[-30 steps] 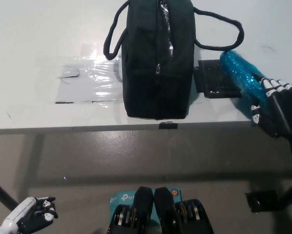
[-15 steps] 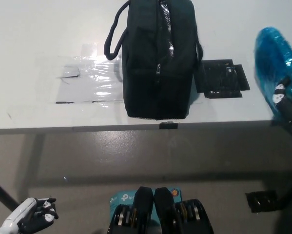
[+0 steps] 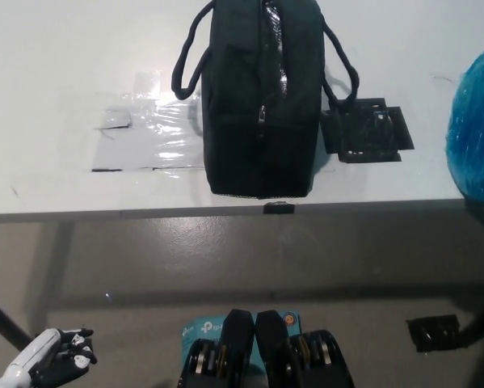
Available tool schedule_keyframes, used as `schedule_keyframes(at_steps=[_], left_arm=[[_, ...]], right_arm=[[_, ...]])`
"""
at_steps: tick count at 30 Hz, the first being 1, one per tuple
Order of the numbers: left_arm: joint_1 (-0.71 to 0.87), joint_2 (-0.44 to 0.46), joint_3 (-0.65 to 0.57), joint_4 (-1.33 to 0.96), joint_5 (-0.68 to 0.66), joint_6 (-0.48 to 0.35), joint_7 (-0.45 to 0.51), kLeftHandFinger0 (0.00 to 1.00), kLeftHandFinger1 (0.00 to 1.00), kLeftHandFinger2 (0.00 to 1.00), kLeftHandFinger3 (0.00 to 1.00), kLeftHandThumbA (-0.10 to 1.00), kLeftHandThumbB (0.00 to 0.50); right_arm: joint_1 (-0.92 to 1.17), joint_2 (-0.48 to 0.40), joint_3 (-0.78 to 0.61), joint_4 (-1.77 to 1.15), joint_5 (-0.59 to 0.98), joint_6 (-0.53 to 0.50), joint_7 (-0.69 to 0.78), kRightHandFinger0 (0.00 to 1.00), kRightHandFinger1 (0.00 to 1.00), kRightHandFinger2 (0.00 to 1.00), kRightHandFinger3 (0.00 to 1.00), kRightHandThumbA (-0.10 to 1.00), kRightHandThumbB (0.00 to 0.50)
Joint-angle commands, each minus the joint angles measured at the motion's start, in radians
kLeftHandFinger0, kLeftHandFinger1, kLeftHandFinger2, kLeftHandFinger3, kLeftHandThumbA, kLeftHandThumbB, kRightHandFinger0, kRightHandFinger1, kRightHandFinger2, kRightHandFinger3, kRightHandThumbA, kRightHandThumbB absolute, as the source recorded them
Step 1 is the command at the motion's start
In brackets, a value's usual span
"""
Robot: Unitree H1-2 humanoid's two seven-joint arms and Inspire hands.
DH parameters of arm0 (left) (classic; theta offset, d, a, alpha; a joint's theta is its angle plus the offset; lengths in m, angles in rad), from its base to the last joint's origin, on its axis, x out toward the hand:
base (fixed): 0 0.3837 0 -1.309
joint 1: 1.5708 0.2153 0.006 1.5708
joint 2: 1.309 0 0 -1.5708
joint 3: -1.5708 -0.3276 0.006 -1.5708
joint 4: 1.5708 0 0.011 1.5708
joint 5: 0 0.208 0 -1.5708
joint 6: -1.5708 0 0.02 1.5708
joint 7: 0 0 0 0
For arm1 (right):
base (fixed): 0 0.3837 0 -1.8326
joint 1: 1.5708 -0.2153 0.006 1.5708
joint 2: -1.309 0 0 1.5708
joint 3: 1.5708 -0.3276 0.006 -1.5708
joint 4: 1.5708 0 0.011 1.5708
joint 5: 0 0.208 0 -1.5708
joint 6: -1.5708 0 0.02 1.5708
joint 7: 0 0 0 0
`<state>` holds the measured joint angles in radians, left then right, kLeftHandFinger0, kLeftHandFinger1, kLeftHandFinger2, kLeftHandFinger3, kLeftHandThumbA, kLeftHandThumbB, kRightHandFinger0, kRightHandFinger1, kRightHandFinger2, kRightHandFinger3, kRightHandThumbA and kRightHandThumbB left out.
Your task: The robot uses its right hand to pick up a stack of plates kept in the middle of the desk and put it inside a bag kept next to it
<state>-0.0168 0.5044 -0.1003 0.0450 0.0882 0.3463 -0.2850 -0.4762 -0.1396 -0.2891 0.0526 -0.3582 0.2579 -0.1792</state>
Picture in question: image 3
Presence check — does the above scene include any white and black left hand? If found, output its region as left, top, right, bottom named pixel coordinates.
left=0, top=326, right=99, bottom=388

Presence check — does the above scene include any blue plastic-wrapped plate stack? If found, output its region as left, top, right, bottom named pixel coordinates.
left=443, top=42, right=484, bottom=203

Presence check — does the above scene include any teal tp-link box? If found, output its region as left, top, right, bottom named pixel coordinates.
left=180, top=310, right=305, bottom=371

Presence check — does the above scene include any small grey paper piece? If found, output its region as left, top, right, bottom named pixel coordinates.
left=94, top=109, right=134, bottom=130

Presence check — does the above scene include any clear plastic sheet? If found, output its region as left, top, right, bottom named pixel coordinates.
left=59, top=70, right=210, bottom=173

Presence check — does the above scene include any large black tape patch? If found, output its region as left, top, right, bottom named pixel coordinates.
left=320, top=96, right=415, bottom=165

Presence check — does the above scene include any black fabric bag with handles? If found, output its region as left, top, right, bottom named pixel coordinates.
left=171, top=0, right=362, bottom=201

